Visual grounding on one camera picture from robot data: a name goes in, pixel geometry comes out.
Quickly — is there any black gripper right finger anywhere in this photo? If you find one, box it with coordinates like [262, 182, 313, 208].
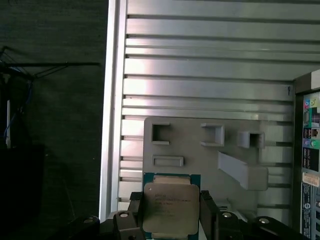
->
[198, 190, 310, 240]

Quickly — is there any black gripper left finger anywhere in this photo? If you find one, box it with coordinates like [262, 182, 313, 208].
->
[61, 191, 149, 240]

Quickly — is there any silver CPU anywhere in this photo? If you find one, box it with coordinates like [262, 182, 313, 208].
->
[141, 171, 202, 237]

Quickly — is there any grey parts rack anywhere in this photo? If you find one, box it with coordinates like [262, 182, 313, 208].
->
[141, 116, 270, 221]

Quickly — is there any black open PC case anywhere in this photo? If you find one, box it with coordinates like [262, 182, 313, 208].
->
[292, 71, 320, 240]

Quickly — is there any black box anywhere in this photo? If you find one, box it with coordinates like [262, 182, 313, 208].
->
[0, 146, 46, 240]

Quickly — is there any blue cable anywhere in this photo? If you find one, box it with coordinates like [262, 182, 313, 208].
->
[3, 81, 34, 139]

